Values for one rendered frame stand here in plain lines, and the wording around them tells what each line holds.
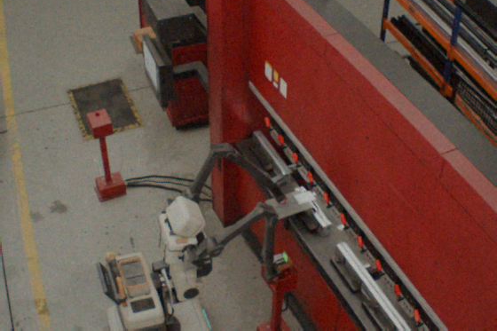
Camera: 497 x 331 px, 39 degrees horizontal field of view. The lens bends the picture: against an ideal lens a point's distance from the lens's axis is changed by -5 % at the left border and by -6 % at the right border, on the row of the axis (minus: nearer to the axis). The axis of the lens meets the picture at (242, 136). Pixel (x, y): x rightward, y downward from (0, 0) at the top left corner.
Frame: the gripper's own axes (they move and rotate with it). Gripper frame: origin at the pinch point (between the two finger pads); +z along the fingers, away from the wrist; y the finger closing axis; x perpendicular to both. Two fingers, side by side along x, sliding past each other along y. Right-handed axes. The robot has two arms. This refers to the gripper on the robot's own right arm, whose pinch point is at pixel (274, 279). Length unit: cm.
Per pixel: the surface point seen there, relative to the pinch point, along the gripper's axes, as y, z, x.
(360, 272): 44, -9, -33
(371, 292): 41, -10, -49
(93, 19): 6, 83, 495
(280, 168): 46, -8, 72
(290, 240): 25.9, 13.8, 30.2
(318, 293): 21.9, 23.9, -10.7
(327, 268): 30.9, -2.9, -14.4
